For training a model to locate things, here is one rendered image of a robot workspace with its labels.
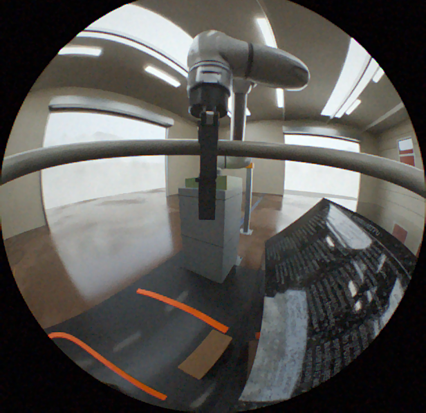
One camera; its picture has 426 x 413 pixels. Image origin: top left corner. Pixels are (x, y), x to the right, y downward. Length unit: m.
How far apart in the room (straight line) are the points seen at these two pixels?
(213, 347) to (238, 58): 0.99
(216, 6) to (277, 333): 3.44
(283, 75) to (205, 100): 0.19
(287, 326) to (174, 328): 0.78
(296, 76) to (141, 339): 1.26
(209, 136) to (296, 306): 0.33
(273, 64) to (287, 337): 0.49
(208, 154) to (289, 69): 0.26
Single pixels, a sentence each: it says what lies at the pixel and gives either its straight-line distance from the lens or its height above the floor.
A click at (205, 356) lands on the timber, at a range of 0.77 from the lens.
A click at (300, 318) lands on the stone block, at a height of 0.67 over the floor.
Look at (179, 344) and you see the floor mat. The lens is 0.92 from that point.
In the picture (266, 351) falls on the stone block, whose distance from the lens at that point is 0.28.
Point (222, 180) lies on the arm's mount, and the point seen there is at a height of 0.86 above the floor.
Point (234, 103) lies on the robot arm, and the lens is 0.87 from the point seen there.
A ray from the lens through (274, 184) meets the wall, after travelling 6.75.
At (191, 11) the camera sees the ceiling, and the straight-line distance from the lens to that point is 3.26.
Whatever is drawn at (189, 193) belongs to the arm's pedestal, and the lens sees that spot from 0.91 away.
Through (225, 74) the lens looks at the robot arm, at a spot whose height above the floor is 1.08.
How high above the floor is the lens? 0.89
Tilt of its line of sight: 12 degrees down
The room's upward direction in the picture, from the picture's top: straight up
